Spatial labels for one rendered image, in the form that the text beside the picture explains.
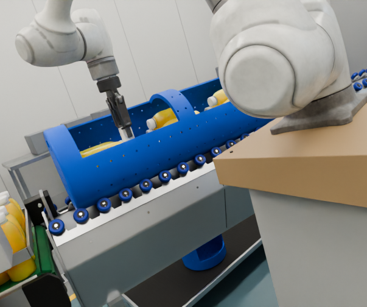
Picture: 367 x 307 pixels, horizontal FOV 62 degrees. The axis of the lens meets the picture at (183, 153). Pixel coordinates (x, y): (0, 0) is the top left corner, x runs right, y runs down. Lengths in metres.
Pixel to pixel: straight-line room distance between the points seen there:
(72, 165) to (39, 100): 3.50
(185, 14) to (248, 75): 5.37
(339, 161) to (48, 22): 0.73
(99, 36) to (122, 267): 0.73
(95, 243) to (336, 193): 0.71
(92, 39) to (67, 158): 0.35
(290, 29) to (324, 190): 0.27
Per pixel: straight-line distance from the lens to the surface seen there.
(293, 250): 0.83
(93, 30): 0.99
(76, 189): 0.94
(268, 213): 0.81
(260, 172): 0.64
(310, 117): 0.71
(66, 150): 0.94
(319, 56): 0.51
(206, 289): 1.82
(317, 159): 0.56
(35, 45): 0.88
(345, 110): 0.71
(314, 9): 0.70
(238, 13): 0.51
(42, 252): 1.05
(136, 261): 1.10
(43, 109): 4.40
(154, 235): 1.07
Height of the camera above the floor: 1.28
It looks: 14 degrees down
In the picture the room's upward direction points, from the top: 17 degrees counter-clockwise
